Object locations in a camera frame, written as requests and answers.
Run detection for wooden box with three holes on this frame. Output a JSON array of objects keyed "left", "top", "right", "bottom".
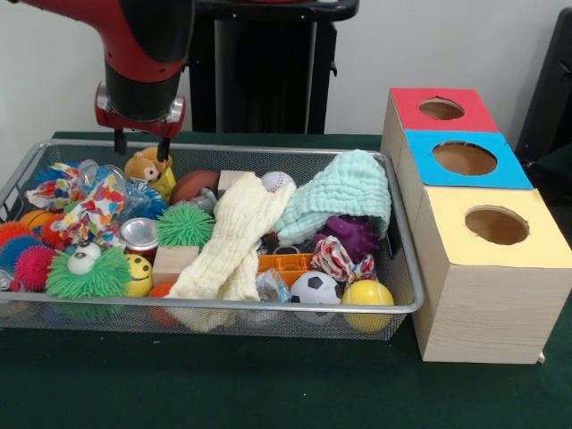
[{"left": 379, "top": 87, "right": 572, "bottom": 366}]

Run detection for brown monkey plush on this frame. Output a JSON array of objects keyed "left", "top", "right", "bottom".
[{"left": 123, "top": 147, "right": 173, "bottom": 182}]

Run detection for black stand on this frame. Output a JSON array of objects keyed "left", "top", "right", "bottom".
[{"left": 513, "top": 6, "right": 572, "bottom": 157}]

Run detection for plain yellow ball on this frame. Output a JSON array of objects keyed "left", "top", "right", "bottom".
[{"left": 341, "top": 280, "right": 395, "bottom": 332}]

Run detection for purple fuzzy ball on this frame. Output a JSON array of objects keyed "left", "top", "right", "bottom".
[{"left": 315, "top": 214, "right": 381, "bottom": 265}]

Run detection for green spiky ball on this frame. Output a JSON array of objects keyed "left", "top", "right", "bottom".
[{"left": 156, "top": 203, "right": 215, "bottom": 247}]

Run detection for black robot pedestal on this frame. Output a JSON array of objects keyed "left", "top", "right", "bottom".
[{"left": 187, "top": 0, "right": 361, "bottom": 135}]

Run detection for multicolour spiky caterpillar toy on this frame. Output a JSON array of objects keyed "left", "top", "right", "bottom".
[{"left": 0, "top": 218, "right": 59, "bottom": 292}]

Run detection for dark green table cloth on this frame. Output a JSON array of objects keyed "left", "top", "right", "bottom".
[{"left": 0, "top": 130, "right": 572, "bottom": 429}]

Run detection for light wooden block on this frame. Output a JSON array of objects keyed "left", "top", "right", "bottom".
[{"left": 152, "top": 245, "right": 200, "bottom": 287}]

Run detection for shallow metal mesh bin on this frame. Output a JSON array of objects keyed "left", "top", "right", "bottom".
[{"left": 0, "top": 139, "right": 425, "bottom": 343}]

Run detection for green spiky toy with eyes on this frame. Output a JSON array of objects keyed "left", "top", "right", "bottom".
[{"left": 46, "top": 244, "right": 133, "bottom": 299}]

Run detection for cream waffle cloth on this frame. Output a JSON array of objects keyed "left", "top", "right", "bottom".
[{"left": 164, "top": 172, "right": 299, "bottom": 332}]

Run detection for mint green waffle cloth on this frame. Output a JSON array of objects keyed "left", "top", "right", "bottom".
[{"left": 273, "top": 149, "right": 392, "bottom": 247}]

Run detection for black and white soccer ball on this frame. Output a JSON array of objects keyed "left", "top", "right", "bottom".
[{"left": 290, "top": 271, "right": 343, "bottom": 325}]

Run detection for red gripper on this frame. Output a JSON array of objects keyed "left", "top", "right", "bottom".
[{"left": 94, "top": 81, "right": 188, "bottom": 164}]

